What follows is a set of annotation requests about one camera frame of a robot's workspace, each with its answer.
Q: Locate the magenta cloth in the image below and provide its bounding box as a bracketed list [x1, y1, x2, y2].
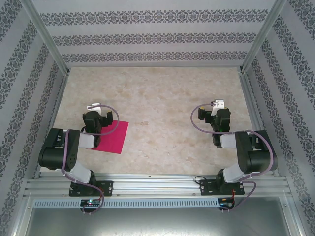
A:
[89, 119, 129, 154]

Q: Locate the grey metal panel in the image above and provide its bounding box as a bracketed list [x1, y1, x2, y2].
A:
[24, 208, 292, 236]

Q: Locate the aluminium side rail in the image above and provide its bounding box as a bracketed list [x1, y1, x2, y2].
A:
[33, 72, 71, 179]
[239, 72, 280, 177]

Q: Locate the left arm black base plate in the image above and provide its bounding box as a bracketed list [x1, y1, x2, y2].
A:
[68, 180, 114, 197]

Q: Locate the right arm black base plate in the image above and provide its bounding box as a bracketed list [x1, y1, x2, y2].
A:
[199, 178, 246, 196]

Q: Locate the wide aluminium mounting rail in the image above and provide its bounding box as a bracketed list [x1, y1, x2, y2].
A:
[23, 173, 292, 198]

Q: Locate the aluminium frame post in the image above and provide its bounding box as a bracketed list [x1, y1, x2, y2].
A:
[239, 0, 288, 74]
[21, 0, 70, 74]

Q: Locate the slotted grey cable duct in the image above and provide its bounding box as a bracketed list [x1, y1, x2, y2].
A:
[33, 198, 221, 209]

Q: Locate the aluminium frame bar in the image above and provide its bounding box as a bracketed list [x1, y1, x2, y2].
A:
[9, 194, 34, 236]
[283, 195, 308, 236]

